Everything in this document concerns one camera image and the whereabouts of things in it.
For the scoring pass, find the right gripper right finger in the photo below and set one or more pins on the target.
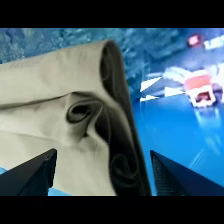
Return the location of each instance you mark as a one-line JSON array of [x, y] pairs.
[[181, 181]]

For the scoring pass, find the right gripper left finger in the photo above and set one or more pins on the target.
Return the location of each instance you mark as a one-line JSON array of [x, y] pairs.
[[30, 178]]

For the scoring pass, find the brown garment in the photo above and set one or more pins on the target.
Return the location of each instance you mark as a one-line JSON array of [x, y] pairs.
[[50, 90]]

